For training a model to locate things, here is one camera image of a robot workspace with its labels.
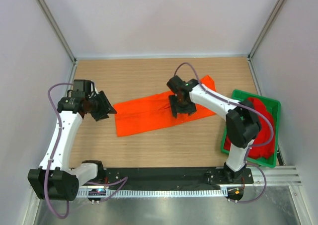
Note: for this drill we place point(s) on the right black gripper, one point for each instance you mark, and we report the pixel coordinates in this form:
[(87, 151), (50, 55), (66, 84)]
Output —
[(191, 109)]

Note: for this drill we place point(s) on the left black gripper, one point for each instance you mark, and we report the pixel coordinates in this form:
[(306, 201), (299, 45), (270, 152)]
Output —
[(110, 110)]

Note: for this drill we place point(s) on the orange t shirt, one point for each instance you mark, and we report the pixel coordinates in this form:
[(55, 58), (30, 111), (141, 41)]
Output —
[(151, 113)]

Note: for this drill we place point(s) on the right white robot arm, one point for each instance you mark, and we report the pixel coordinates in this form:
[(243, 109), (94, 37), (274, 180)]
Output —
[(242, 125)]

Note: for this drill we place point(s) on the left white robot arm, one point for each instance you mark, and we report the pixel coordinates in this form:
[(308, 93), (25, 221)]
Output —
[(54, 179)]

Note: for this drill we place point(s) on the red t shirt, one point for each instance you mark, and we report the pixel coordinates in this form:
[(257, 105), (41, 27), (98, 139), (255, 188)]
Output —
[(264, 152)]

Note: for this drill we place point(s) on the green plastic bin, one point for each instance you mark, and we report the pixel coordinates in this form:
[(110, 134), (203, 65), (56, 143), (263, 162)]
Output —
[(275, 105)]

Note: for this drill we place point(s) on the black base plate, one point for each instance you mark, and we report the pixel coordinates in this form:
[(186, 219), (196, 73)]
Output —
[(174, 178)]

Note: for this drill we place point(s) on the white slotted cable duct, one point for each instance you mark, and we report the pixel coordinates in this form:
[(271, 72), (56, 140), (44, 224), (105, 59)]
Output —
[(89, 193)]

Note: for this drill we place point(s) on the left aluminium frame post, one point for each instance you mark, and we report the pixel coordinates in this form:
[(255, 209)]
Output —
[(46, 11)]

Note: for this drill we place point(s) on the aluminium frame post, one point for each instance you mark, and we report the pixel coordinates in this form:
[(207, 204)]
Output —
[(268, 24), (46, 11)]

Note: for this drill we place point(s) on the right aluminium frame post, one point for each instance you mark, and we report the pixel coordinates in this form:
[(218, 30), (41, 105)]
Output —
[(268, 24)]

